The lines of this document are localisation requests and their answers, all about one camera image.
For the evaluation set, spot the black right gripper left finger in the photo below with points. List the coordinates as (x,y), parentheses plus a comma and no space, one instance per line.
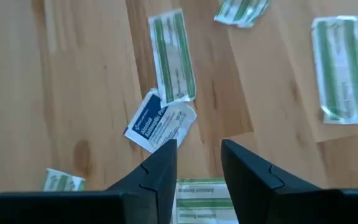
(135,199)

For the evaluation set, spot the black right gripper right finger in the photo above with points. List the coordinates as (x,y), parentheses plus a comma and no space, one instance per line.
(259,193)

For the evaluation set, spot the green striped bandage packet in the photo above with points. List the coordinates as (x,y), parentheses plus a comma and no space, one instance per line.
(62,181)
(342,71)
(172,59)
(202,202)
(242,12)

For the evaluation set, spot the white blue alcohol pad packet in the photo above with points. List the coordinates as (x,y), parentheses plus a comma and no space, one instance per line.
(154,124)

